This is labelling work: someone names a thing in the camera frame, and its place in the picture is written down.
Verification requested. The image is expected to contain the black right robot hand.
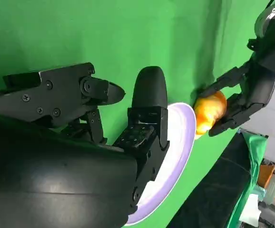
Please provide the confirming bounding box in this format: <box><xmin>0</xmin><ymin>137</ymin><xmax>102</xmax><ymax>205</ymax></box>
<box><xmin>0</xmin><ymin>62</ymin><xmax>170</xmax><ymax>228</ymax></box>

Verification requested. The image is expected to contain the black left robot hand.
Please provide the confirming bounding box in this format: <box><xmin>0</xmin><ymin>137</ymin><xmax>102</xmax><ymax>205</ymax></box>
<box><xmin>196</xmin><ymin>59</ymin><xmax>275</xmax><ymax>138</ymax></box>

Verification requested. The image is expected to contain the orange and white bread roll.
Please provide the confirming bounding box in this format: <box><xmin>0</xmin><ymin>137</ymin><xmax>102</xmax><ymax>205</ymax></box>
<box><xmin>194</xmin><ymin>91</ymin><xmax>228</xmax><ymax>136</ymax></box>

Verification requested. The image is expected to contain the green cloth on background table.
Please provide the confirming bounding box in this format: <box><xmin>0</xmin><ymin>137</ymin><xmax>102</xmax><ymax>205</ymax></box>
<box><xmin>223</xmin><ymin>132</ymin><xmax>269</xmax><ymax>228</ymax></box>

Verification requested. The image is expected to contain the orange box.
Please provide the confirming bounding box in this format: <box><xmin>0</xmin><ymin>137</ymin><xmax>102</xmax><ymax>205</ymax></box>
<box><xmin>257</xmin><ymin>163</ymin><xmax>275</xmax><ymax>188</ymax></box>

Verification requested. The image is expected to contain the lilac plate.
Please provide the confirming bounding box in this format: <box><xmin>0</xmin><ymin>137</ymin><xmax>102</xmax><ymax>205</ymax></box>
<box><xmin>124</xmin><ymin>102</ymin><xmax>197</xmax><ymax>226</ymax></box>

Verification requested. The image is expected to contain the clear plastic jar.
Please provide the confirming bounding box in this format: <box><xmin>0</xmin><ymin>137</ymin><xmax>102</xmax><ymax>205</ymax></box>
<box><xmin>265</xmin><ymin>174</ymin><xmax>275</xmax><ymax>209</ymax></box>

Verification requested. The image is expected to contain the black backdrop curtain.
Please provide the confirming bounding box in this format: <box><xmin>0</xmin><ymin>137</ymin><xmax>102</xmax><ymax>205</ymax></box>
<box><xmin>167</xmin><ymin>134</ymin><xmax>251</xmax><ymax>228</ymax></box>

